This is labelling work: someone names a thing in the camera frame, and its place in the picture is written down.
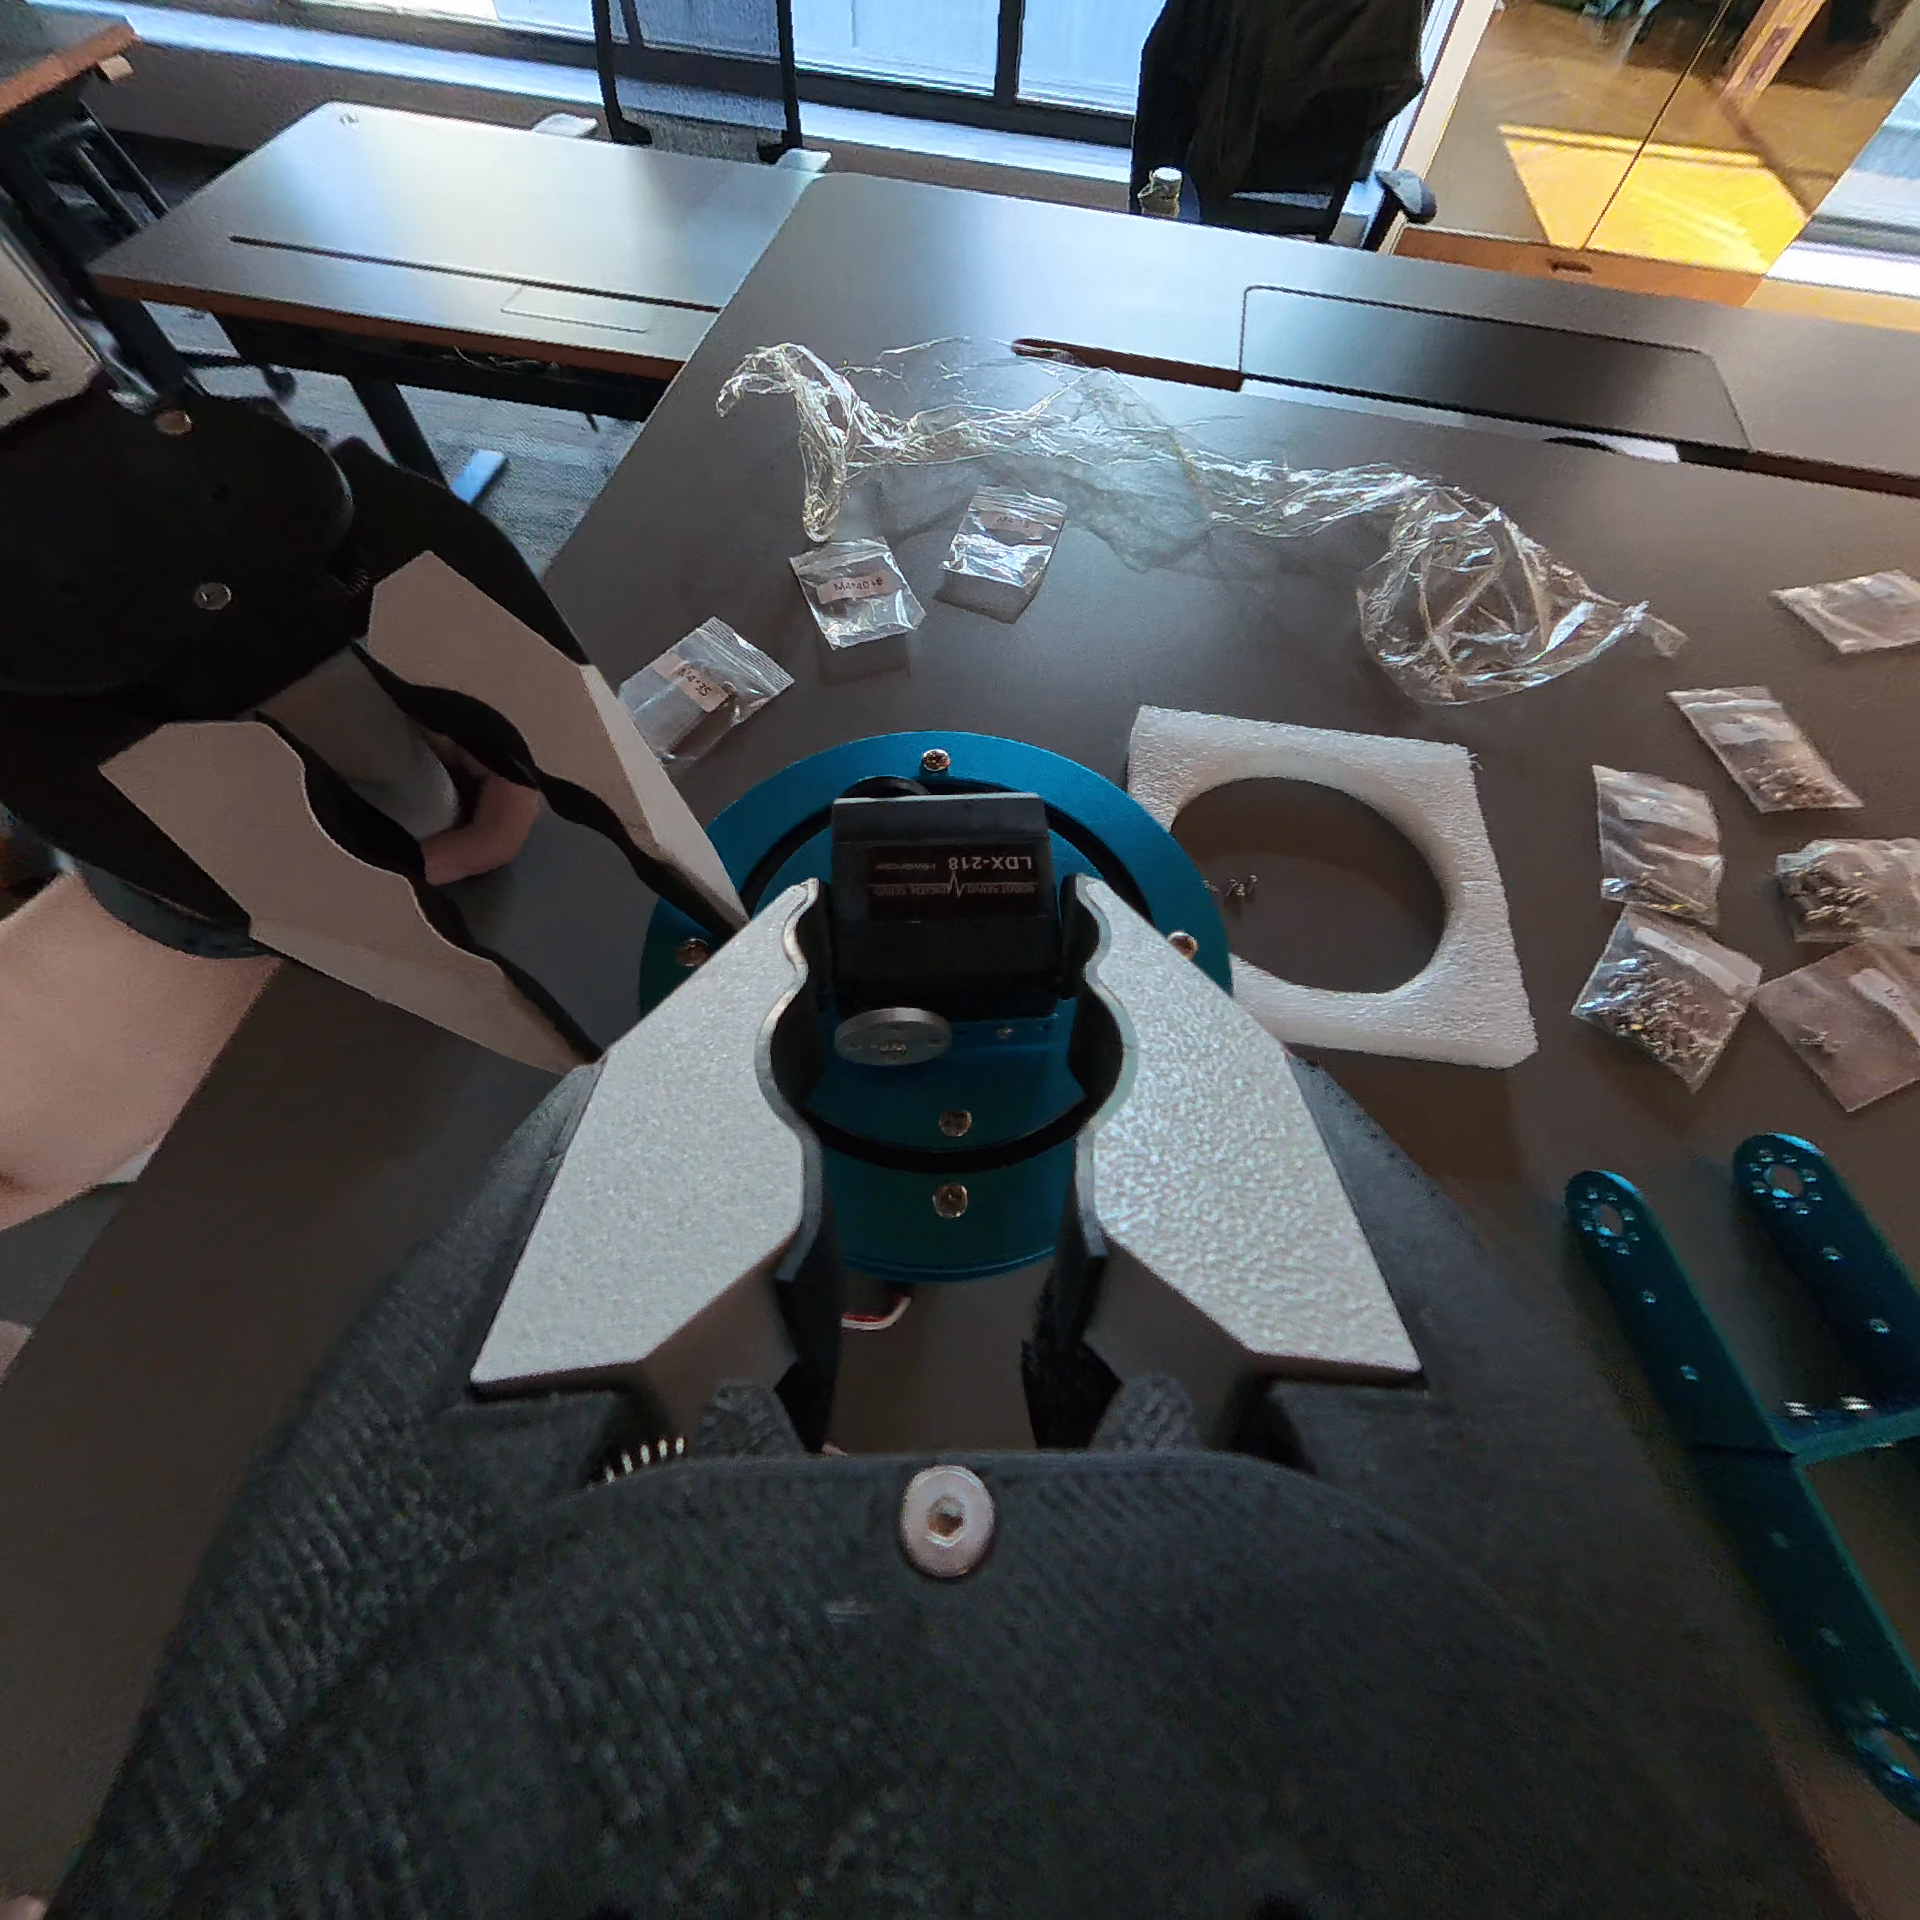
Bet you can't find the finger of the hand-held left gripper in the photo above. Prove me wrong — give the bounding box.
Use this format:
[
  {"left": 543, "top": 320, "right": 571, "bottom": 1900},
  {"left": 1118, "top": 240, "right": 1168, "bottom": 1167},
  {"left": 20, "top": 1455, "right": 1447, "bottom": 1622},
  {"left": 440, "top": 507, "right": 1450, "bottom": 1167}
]
[
  {"left": 98, "top": 715, "right": 606, "bottom": 1076},
  {"left": 356, "top": 547, "right": 751, "bottom": 936}
]

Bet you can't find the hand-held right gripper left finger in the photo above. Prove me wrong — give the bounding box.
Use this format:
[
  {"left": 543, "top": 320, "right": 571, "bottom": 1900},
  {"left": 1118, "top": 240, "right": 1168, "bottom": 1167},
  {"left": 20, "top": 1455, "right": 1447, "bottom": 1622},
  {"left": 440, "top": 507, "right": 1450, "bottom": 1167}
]
[{"left": 467, "top": 879, "right": 842, "bottom": 1454}]

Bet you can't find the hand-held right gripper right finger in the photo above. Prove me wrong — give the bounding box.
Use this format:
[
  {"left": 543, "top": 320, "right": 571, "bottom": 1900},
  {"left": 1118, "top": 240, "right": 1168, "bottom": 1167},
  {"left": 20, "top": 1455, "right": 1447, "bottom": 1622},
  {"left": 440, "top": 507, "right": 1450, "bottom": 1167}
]
[{"left": 1023, "top": 874, "right": 1428, "bottom": 1454}]

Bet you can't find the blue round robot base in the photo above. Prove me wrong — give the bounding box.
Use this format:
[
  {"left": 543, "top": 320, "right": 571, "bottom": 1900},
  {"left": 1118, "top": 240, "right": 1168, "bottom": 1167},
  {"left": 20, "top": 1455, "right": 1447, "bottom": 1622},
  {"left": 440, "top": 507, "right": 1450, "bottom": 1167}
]
[{"left": 639, "top": 730, "right": 1240, "bottom": 1291}]

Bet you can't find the person's left forearm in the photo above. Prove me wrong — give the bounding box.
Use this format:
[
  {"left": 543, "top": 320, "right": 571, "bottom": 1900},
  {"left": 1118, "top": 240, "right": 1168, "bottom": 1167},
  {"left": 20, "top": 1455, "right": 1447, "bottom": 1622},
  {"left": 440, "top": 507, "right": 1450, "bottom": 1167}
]
[{"left": 0, "top": 874, "right": 288, "bottom": 1240}]

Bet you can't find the person's left hand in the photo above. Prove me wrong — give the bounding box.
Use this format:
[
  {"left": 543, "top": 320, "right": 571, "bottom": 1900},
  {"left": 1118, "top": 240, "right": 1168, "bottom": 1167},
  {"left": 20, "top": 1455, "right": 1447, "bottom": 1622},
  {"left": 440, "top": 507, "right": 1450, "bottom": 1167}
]
[{"left": 420, "top": 744, "right": 542, "bottom": 887}]

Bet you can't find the labelled clear parts bag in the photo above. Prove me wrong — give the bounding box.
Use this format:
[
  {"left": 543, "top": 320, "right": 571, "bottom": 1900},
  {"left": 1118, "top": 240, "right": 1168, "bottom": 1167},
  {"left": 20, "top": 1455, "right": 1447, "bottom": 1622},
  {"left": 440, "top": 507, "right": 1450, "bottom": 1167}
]
[
  {"left": 938, "top": 486, "right": 1072, "bottom": 617},
  {"left": 618, "top": 617, "right": 798, "bottom": 769},
  {"left": 787, "top": 533, "right": 924, "bottom": 652}
]

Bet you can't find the white foam sheet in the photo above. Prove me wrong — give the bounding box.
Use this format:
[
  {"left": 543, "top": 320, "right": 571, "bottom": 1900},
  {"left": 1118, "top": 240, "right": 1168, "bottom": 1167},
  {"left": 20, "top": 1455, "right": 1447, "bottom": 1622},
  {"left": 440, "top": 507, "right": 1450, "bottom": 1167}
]
[{"left": 1124, "top": 704, "right": 1541, "bottom": 1071}]

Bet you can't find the cluster of screw bags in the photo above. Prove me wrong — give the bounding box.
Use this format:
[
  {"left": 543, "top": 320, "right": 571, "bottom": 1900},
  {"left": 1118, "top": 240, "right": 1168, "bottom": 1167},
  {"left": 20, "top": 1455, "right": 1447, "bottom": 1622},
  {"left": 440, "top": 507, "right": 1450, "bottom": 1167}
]
[{"left": 1571, "top": 570, "right": 1920, "bottom": 1115}]

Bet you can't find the crumpled clear plastic wrap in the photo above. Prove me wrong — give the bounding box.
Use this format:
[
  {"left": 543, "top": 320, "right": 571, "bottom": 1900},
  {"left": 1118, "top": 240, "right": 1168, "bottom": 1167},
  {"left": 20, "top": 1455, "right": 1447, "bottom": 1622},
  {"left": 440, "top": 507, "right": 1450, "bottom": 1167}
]
[{"left": 715, "top": 342, "right": 1690, "bottom": 707}]

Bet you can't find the large glass window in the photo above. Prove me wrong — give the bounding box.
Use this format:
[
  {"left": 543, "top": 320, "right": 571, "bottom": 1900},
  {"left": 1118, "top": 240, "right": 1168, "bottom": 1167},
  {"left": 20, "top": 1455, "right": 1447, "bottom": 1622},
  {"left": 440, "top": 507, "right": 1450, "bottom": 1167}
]
[{"left": 792, "top": 0, "right": 1145, "bottom": 109}]

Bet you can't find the office chair with black jacket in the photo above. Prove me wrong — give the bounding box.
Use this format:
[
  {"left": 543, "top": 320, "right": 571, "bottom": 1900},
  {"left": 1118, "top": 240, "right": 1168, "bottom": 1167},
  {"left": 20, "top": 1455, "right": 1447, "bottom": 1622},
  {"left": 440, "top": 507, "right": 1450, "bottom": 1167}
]
[{"left": 1127, "top": 0, "right": 1439, "bottom": 246}]

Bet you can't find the blue metal bracket assembly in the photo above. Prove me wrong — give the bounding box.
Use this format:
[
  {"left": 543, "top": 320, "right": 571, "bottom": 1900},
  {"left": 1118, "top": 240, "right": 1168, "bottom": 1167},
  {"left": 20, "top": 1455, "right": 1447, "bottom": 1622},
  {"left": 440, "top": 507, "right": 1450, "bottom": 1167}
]
[{"left": 1563, "top": 1131, "right": 1920, "bottom": 1819}]

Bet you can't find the dark desk with cable slot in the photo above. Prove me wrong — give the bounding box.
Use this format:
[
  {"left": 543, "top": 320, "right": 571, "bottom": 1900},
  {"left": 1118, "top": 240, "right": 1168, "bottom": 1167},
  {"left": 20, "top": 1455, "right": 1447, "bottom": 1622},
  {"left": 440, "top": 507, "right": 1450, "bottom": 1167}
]
[{"left": 85, "top": 102, "right": 833, "bottom": 504}]

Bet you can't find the dark desk with cable flap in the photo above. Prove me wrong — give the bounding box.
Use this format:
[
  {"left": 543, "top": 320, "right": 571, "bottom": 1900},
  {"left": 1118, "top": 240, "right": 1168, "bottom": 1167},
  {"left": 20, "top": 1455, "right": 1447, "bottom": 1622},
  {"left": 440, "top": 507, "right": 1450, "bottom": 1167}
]
[{"left": 703, "top": 168, "right": 1920, "bottom": 497}]

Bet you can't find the black chair frame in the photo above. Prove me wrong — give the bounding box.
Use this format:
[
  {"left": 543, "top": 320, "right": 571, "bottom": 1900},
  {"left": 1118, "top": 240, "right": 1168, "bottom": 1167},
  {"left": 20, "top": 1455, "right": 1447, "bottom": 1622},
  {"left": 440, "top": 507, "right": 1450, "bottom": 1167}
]
[{"left": 588, "top": 0, "right": 833, "bottom": 170}]

